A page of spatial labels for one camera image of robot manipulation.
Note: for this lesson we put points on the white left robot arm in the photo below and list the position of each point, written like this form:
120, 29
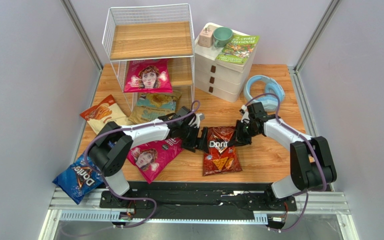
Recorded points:
108, 151

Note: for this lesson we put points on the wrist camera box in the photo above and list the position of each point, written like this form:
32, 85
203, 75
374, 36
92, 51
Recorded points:
196, 120
244, 113

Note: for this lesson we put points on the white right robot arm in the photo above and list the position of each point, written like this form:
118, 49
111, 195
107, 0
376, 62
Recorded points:
311, 162

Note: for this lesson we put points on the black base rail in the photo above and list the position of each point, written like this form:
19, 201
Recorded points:
201, 201

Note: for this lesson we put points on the light blue headphones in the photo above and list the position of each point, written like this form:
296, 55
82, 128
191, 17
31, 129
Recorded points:
273, 92

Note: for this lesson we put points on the white wire wooden shelf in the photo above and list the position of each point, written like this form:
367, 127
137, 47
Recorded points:
153, 32

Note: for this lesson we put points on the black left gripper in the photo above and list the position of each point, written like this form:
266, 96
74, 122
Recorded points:
203, 144

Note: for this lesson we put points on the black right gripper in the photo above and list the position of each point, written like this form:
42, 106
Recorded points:
241, 133

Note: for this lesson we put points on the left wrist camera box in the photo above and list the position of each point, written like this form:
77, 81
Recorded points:
196, 120

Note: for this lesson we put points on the tan kettle chips bag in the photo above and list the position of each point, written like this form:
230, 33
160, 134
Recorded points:
150, 106

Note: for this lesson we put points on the green mug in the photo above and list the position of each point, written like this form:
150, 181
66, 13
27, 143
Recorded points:
222, 36

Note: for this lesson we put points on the red Doritos bag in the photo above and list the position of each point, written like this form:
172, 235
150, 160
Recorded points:
221, 157

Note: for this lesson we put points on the green treehouse book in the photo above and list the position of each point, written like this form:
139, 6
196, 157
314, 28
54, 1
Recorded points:
238, 50

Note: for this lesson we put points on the blue Doritos bag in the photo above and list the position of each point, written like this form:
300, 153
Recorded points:
78, 179

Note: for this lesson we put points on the pink real chips bag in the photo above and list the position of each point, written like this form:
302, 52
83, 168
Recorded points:
151, 158
148, 76

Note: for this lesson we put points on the cream orange chips bag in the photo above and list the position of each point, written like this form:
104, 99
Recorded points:
104, 112

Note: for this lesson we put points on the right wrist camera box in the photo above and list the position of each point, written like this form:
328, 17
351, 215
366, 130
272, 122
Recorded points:
244, 113

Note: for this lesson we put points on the white drawer cabinet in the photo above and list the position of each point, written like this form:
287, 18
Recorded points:
223, 80

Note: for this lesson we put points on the pink cube adapter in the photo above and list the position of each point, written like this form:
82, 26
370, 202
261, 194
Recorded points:
205, 38

